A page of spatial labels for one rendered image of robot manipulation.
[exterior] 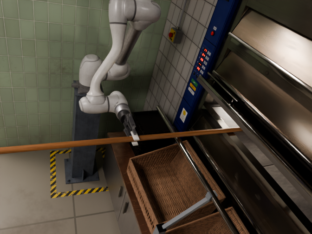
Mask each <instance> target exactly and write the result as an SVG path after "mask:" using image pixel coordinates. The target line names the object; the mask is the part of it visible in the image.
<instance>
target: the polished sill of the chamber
mask: <svg viewBox="0 0 312 234"><path fill-rule="evenodd" d="M202 110H203V112H204V113H205V114H206V115H207V117H208V118H209V119H210V120H211V122H212V123H213V124H214V125H215V127H216V128H218V129H223V128H229V127H228V126H227V125H226V123H225V122H224V121H223V120H222V119H221V117H220V116H219V115H218V114H217V113H216V112H215V110H214V109H213V108H212V107H211V106H210V105H203V107H202ZM221 134H222V135H223V136H224V137H225V139H226V140H227V141H228V142H229V144H230V145H231V146H232V147H233V149H234V150H235V151H236V152H237V154H238V155H239V156H240V157H241V159H242V160H243V161H244V162H245V164H246V165H247V166H248V167H249V168H250V170H251V171H252V172H253V173H254V174H255V176H256V177H257V178H258V179H259V181H260V182H261V183H262V184H263V186H264V187H265V188H266V189H267V191H268V192H269V193H270V194H271V196H272V197H273V198H274V199H275V201H276V202H277V203H278V204H279V205H280V207H281V208H282V209H283V210H284V212H285V213H286V214H287V215H288V217H289V218H290V219H291V220H292V221H293V223H294V224H295V225H296V227H297V228H298V229H299V230H300V231H301V233H302V234H312V223H311V222H310V220H309V219H308V218H307V217H306V216H305V215H304V213H303V212H302V211H301V210H300V209H299V208H298V206H297V205H296V204H295V203H294V202H293V201H292V200H291V198H290V197H289V196H288V195H287V194H286V192H285V191H284V190H283V189H282V188H281V187H280V185H279V184H278V183H277V182H276V181H275V180H274V179H273V178H272V177H271V175H270V174H269V173H268V172H267V171H266V170H265V168H264V167H263V166H262V165H261V164H260V163H259V161H258V160H257V159H256V158H255V157H254V156H253V154H252V153H251V152H250V151H249V150H248V149H247V147H246V146H245V145H244V144H243V143H242V142H241V140H240V139H239V138H238V137H237V136H236V135H235V134H234V133H233V132H228V133H221Z"/></svg>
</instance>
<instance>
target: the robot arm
mask: <svg viewBox="0 0 312 234"><path fill-rule="evenodd" d="M160 17H161V8H160V6H159V5H158V4H157V3H156V2H155V1H153V0H110V1H109V22H110V30H111V35H112V48H111V51H110V52H109V54H108V55H107V57H106V58H105V60H104V61H102V60H101V58H100V57H99V56H97V55H94V54H88V55H86V56H84V58H83V59H82V61H81V64H80V69H79V80H77V81H76V83H72V84H71V85H72V87H74V88H78V94H87V95H86V97H82V98H81V99H80V100H79V106H80V109H81V111H83V112H84V113H89V114H100V113H105V112H113V113H115V114H116V116H117V118H118V119H119V120H120V122H121V123H123V125H124V127H125V129H124V132H125V134H126V136H127V137H130V136H132V137H133V139H134V141H138V140H140V139H139V137H138V135H137V132H136V129H135V127H136V125H135V122H134V120H133V117H132V114H131V111H130V109H129V107H128V102H127V100H126V98H125V96H124V95H123V94H122V93H121V92H119V91H114V92H112V93H111V94H110V95H109V96H105V95H104V93H103V92H102V91H101V89H100V84H101V82H102V81H104V80H107V81H114V80H122V79H125V78H127V77H128V76H129V74H130V71H131V68H130V64H129V63H128V61H127V59H128V57H129V55H130V53H131V51H132V49H133V48H134V46H135V44H136V42H137V40H138V38H139V36H140V34H141V32H142V30H144V29H146V28H147V27H148V26H150V25H151V24H152V23H155V22H157V21H158V20H159V18H160ZM127 21H129V22H128V25H127Z"/></svg>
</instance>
